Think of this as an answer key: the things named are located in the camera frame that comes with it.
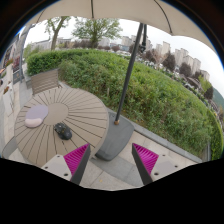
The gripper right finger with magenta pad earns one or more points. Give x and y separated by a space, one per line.
152 166

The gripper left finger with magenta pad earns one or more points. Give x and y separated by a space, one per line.
71 166

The black computer mouse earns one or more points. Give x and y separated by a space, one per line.
63 131

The lavender mouse pad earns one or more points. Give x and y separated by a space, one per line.
35 116

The grey umbrella base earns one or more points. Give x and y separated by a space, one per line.
117 137

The round slatted patio table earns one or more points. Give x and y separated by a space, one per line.
81 111

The green hedge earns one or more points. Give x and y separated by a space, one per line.
153 99

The grey slatted patio chair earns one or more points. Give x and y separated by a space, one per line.
44 81

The dark umbrella pole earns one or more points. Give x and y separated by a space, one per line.
128 73

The beige patio umbrella canopy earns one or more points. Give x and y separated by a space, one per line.
156 13

